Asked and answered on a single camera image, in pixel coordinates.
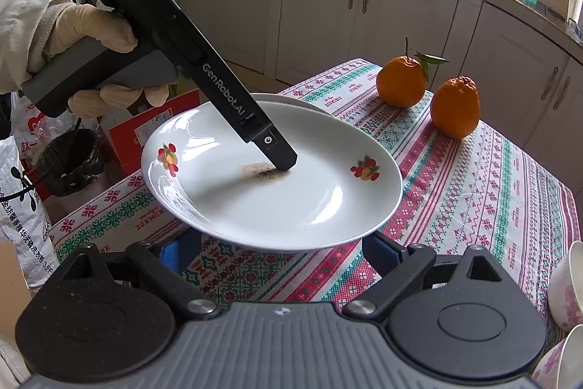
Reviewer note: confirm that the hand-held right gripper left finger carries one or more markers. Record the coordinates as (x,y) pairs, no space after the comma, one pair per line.
(177,254)

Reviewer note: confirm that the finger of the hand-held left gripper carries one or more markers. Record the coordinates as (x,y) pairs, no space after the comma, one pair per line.
(237,106)

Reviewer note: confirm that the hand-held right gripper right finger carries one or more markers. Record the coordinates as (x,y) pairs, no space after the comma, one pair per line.
(385,254)

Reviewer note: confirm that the white bowl with pink flowers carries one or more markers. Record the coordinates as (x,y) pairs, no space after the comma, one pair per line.
(562,361)
(569,293)

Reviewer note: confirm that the person's left forearm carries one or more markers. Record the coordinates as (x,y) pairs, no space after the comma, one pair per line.
(20,29)

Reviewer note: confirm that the person's left hand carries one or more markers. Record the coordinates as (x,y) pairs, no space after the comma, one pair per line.
(82,33)

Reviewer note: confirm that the patterned tablecloth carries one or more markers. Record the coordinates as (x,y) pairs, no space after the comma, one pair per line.
(455,197)

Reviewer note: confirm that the red cardboard box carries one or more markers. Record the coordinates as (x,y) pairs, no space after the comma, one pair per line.
(132,129)

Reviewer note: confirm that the black lined trash bin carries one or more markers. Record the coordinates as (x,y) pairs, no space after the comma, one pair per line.
(68,161)

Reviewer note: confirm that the bumpy orange without leaf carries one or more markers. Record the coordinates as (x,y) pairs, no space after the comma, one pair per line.
(455,111)

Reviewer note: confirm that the white printed sack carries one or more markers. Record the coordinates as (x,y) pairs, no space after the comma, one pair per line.
(22,211)

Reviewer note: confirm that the orange with green leaf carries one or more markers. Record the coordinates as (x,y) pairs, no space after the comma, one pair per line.
(401,81)

